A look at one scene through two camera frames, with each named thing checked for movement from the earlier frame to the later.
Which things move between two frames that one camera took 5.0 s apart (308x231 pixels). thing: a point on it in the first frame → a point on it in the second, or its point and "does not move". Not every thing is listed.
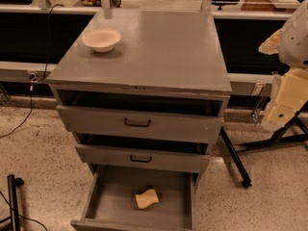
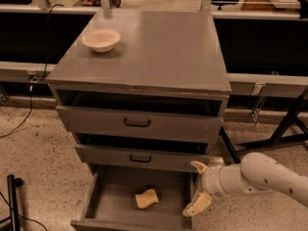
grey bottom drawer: x=136 y=198 does not move
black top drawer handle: x=137 y=125 does not move
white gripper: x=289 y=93 → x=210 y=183
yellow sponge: x=146 y=198 does not move
